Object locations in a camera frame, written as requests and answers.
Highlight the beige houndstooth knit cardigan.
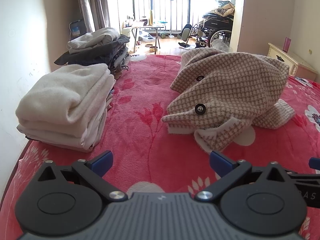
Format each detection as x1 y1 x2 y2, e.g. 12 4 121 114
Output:
162 48 295 152

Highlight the folded cream white clothes stack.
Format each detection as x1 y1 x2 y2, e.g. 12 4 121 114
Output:
16 63 116 152

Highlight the folded dark grey clothes stack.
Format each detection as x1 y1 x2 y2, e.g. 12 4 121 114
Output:
54 34 131 76

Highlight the small black folding chair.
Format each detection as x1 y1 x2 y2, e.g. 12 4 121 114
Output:
178 24 197 48

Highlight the folding table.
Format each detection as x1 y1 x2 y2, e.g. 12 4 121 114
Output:
131 25 165 54

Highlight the cream bedside nightstand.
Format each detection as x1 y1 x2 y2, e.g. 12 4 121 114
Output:
268 43 318 81

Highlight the pink cup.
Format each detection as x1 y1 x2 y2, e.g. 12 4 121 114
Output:
283 37 291 53

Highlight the black wheelchair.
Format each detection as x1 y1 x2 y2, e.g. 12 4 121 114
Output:
194 1 235 48

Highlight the grey window curtain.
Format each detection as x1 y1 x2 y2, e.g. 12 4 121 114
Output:
78 0 110 32

